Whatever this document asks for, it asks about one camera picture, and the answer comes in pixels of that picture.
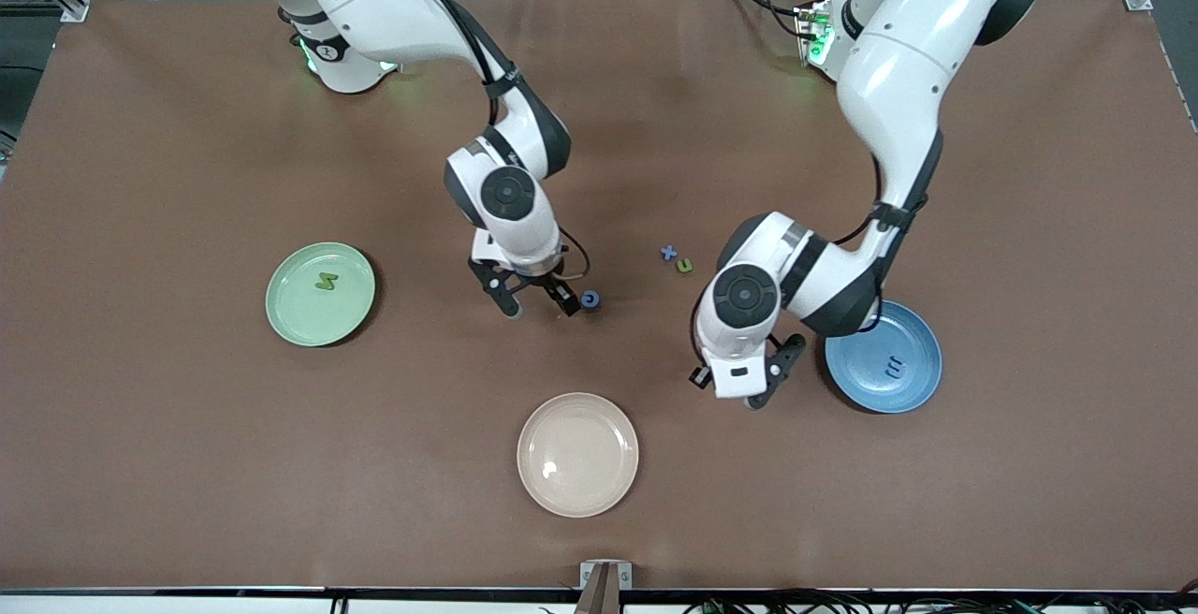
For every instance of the blue round plate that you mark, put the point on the blue round plate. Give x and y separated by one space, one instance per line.
861 380

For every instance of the blue uppercase letter C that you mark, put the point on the blue uppercase letter C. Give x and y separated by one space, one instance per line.
591 299

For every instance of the blue lowercase letter m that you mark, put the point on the blue lowercase letter m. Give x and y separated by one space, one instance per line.
896 368

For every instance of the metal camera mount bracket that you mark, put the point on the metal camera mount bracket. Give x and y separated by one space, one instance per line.
606 586

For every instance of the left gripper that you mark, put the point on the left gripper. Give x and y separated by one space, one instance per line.
694 377

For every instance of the green round plate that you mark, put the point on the green round plate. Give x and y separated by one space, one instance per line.
299 314

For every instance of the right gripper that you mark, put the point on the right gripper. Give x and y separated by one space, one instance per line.
546 280

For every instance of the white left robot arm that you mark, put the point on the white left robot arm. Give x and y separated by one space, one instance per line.
898 80

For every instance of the green uppercase letter M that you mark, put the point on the green uppercase letter M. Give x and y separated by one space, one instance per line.
326 282

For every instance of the cream round plate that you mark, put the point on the cream round plate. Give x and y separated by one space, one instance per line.
577 455

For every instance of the brown table cover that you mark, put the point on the brown table cover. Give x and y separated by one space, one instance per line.
187 455

